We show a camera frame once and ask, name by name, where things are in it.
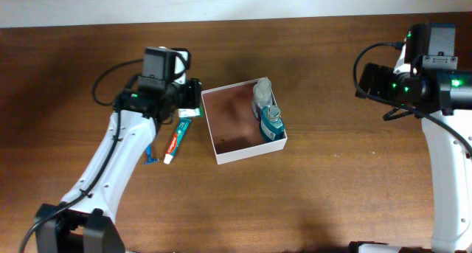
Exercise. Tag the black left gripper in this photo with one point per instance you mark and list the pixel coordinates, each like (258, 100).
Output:
(193, 98)

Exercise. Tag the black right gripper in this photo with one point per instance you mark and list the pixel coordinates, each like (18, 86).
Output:
(382, 74)

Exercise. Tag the green white soap box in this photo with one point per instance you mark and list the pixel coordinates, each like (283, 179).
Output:
(189, 112)

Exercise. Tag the white cardboard box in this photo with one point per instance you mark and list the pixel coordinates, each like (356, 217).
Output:
(234, 130)

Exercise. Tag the clear bottle with purple liquid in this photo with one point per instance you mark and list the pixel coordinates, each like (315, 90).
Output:
(262, 96)

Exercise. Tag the blue mouthwash bottle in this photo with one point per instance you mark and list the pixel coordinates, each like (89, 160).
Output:
(271, 125)

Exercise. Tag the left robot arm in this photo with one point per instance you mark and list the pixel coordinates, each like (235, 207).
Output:
(84, 220)

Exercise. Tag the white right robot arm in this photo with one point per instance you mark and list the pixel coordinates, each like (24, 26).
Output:
(449, 145)

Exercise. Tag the green red toothpaste tube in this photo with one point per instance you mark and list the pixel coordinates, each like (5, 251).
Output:
(178, 135)

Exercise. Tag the blue disposable razor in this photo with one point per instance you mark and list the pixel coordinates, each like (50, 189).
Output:
(149, 156)

